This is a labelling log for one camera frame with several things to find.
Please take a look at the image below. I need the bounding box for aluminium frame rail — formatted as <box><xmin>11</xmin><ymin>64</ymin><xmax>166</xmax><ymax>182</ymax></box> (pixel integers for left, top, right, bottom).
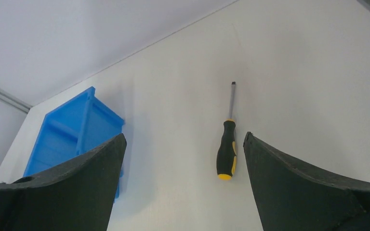
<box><xmin>0</xmin><ymin>88</ymin><xmax>32</xmax><ymax>114</ymax></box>

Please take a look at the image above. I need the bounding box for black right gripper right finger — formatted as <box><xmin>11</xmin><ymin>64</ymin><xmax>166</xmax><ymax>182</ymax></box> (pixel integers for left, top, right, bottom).
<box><xmin>243</xmin><ymin>132</ymin><xmax>370</xmax><ymax>231</ymax></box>

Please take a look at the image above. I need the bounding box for blue plastic bin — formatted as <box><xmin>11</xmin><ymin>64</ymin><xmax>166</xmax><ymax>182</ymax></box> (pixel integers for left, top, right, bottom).
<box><xmin>23</xmin><ymin>86</ymin><xmax>125</xmax><ymax>200</ymax></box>

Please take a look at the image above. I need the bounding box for black yellow screwdriver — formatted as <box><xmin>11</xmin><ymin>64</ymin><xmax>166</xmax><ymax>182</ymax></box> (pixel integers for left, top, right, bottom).
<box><xmin>216</xmin><ymin>81</ymin><xmax>237</xmax><ymax>180</ymax></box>

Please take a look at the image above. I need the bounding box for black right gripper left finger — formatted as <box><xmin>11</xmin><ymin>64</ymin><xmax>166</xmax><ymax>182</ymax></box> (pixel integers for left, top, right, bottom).
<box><xmin>0</xmin><ymin>134</ymin><xmax>127</xmax><ymax>231</ymax></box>

